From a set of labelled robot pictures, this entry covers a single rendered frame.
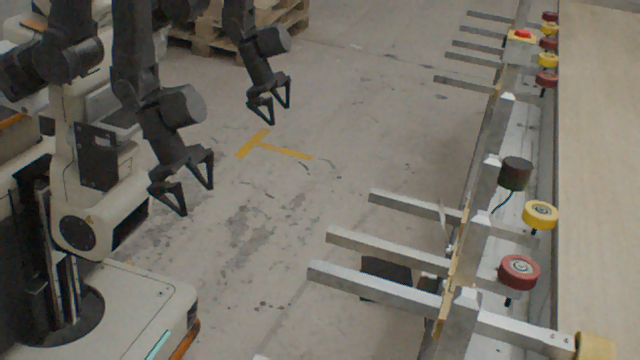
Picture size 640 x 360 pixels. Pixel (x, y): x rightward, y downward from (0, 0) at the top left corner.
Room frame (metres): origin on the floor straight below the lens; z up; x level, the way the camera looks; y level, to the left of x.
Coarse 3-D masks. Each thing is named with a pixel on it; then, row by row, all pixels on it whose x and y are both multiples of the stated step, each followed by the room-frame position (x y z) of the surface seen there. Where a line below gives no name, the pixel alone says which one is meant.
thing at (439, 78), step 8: (440, 80) 2.28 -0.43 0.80; (448, 80) 2.27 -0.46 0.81; (456, 80) 2.26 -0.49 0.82; (464, 80) 2.26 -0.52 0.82; (464, 88) 2.25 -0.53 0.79; (472, 88) 2.24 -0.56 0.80; (480, 88) 2.23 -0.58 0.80; (488, 88) 2.22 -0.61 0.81; (520, 96) 2.19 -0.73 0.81; (528, 96) 2.18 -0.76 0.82; (536, 96) 2.19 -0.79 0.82; (536, 104) 2.17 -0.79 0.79; (544, 104) 2.17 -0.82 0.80
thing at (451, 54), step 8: (448, 56) 2.52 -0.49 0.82; (456, 56) 2.51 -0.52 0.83; (464, 56) 2.50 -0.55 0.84; (472, 56) 2.50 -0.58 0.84; (480, 56) 2.51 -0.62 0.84; (480, 64) 2.48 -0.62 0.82; (488, 64) 2.47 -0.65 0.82; (496, 64) 2.46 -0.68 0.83; (520, 72) 2.44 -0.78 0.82; (528, 72) 2.43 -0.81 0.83; (536, 72) 2.42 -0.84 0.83
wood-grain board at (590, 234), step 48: (576, 48) 2.60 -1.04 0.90; (624, 48) 2.70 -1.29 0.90; (576, 96) 2.02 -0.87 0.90; (624, 96) 2.08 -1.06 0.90; (576, 144) 1.62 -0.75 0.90; (624, 144) 1.67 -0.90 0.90; (576, 192) 1.34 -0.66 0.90; (624, 192) 1.37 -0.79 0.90; (576, 240) 1.12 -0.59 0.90; (624, 240) 1.14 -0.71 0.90; (576, 288) 0.95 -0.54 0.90; (624, 288) 0.97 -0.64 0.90; (624, 336) 0.83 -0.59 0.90
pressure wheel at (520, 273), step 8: (504, 256) 1.02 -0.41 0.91; (512, 256) 1.02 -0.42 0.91; (520, 256) 1.02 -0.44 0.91; (504, 264) 0.99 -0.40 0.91; (512, 264) 1.00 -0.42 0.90; (520, 264) 0.99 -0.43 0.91; (528, 264) 1.00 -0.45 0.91; (536, 264) 1.00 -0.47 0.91; (504, 272) 0.97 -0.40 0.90; (512, 272) 0.97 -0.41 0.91; (520, 272) 0.97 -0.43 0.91; (528, 272) 0.98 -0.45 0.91; (536, 272) 0.98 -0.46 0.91; (504, 280) 0.97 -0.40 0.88; (512, 280) 0.96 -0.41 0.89; (520, 280) 0.95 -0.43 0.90; (528, 280) 0.95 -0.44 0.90; (536, 280) 0.96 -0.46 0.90; (512, 288) 0.95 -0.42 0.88; (520, 288) 0.95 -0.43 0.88; (528, 288) 0.96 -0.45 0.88; (504, 304) 0.99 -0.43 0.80
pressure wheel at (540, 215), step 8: (536, 200) 1.26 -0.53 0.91; (528, 208) 1.22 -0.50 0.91; (536, 208) 1.23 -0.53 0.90; (544, 208) 1.22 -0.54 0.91; (552, 208) 1.23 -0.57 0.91; (528, 216) 1.20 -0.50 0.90; (536, 216) 1.19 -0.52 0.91; (544, 216) 1.19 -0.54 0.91; (552, 216) 1.20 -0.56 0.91; (528, 224) 1.20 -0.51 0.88; (536, 224) 1.19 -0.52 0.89; (544, 224) 1.18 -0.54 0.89; (552, 224) 1.19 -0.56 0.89
